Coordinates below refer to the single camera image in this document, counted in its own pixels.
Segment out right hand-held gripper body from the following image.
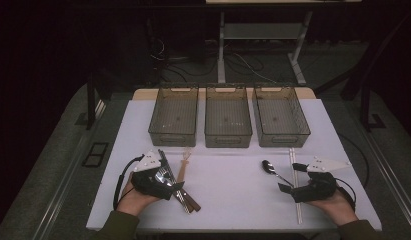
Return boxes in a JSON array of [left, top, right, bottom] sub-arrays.
[[291, 156, 352, 204]]

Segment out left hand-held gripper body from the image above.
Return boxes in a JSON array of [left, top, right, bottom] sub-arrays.
[[131, 149, 177, 201]]

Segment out dark chopstick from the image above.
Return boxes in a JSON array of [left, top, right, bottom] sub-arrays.
[[160, 149, 187, 201], [157, 149, 184, 201]]

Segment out wooden handled metal fork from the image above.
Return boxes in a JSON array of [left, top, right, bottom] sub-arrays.
[[157, 167, 202, 212]]

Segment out wooden handled metal knife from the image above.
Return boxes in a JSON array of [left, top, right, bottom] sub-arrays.
[[154, 171, 195, 214]]

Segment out black handled metal spoon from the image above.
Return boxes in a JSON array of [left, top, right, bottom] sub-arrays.
[[261, 159, 295, 188]]

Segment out translucent brown plastic bin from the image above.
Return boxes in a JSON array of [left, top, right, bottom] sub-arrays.
[[147, 84, 200, 148], [203, 84, 253, 149], [252, 84, 311, 148]]

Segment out person's left hand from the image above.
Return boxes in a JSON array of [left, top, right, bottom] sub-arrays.
[[116, 181, 161, 217]]

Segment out person's right hand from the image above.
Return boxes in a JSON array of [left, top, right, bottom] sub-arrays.
[[307, 189, 359, 227]]

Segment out large black metal stand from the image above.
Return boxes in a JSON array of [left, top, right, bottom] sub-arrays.
[[314, 13, 411, 133]]

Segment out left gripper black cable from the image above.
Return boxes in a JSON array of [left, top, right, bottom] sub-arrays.
[[112, 154, 146, 211]]

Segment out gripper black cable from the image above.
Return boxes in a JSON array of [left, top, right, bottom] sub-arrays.
[[334, 177, 357, 211], [112, 154, 146, 211]]

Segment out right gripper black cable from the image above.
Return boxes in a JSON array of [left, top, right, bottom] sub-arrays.
[[334, 177, 357, 211]]

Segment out thin black cable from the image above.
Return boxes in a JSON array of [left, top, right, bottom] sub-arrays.
[[337, 132, 371, 188]]

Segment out aluminium rail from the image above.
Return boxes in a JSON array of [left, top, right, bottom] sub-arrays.
[[32, 99, 107, 240], [346, 109, 411, 231]]

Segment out black floor cables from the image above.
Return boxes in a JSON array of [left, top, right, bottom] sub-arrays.
[[149, 36, 277, 84]]

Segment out white floor cable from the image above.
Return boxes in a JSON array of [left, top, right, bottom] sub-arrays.
[[232, 52, 278, 85]]

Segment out grey metal desk frame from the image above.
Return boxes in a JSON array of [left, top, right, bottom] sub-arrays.
[[205, 0, 363, 86]]

